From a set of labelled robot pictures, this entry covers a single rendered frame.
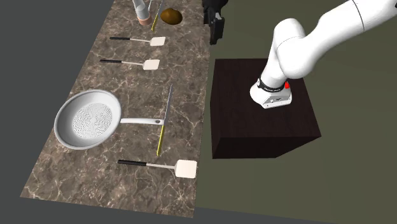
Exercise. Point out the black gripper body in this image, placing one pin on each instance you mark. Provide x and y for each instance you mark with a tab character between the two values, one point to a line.
214	4

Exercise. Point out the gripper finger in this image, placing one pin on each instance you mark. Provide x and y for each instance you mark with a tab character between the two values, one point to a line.
217	31
207	17

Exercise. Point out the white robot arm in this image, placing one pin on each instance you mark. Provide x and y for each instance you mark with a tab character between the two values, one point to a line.
297	52

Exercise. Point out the brown round fruit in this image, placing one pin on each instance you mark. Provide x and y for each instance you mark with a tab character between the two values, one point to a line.
171	16

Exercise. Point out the grey vessel pink base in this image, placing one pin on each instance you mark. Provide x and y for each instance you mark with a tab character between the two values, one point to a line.
143	14

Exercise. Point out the dark robot stand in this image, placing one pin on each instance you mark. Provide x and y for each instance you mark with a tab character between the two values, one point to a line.
248	124

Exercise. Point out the silver frying pan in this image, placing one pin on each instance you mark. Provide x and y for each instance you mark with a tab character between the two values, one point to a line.
90	119

